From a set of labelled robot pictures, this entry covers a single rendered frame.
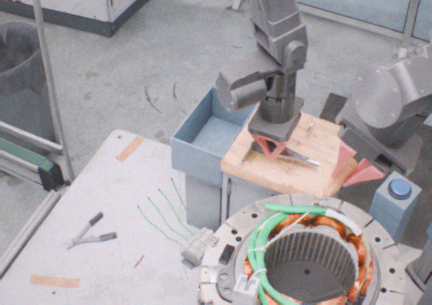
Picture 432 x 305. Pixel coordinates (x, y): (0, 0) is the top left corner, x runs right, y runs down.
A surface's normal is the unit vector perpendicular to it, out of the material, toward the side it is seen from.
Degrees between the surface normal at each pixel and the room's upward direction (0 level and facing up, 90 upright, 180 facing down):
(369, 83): 76
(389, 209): 90
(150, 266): 0
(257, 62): 3
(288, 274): 0
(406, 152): 22
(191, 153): 90
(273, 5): 83
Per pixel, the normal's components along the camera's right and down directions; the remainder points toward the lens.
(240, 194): -0.44, 0.64
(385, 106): -0.75, 0.26
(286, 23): 0.44, 0.66
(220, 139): 0.01, -0.70
